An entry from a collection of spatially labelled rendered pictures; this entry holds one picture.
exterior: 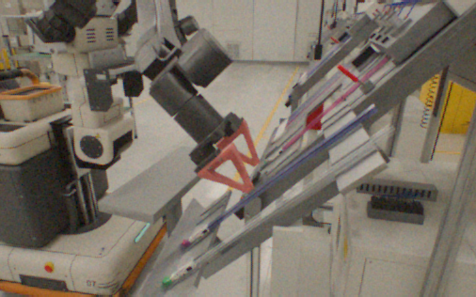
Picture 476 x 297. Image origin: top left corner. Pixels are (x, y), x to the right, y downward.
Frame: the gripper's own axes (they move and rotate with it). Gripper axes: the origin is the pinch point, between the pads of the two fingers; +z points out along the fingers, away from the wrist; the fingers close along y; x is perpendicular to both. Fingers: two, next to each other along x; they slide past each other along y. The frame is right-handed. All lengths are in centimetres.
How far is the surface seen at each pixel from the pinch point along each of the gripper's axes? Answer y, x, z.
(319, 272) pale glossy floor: 90, 48, 88
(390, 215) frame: 47, -5, 51
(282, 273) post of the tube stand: 9.5, 14.7, 24.3
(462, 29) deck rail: 31, -43, 12
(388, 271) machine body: 33, 4, 56
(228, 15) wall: 933, 96, -167
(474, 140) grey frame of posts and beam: 27, -32, 32
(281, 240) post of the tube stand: 9.3, 9.2, 17.7
